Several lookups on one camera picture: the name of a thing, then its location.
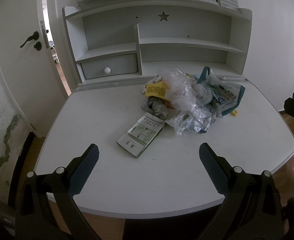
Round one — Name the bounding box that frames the green white cigarette box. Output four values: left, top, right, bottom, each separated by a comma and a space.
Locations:
116, 112, 165, 158

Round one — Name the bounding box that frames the grey blue wrapper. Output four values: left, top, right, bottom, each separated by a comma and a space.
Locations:
141, 96, 169, 120

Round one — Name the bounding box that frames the teal white plastic bag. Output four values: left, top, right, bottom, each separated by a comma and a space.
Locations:
194, 66, 246, 116

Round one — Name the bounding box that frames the clear crumpled plastic bag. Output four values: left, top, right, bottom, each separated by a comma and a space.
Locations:
157, 67, 216, 135

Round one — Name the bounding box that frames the yellow printed wrapper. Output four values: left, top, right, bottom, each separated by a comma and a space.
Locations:
145, 81, 169, 100

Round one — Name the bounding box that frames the grey drawer with white knob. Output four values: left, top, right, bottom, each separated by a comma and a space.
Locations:
81, 54, 138, 79

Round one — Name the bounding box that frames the white door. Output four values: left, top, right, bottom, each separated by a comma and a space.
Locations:
0, 0, 68, 137

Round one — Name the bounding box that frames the white desk hutch shelf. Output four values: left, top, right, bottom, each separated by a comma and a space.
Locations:
62, 0, 252, 85

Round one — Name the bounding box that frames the black door handle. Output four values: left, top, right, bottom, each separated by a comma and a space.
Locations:
20, 31, 42, 51

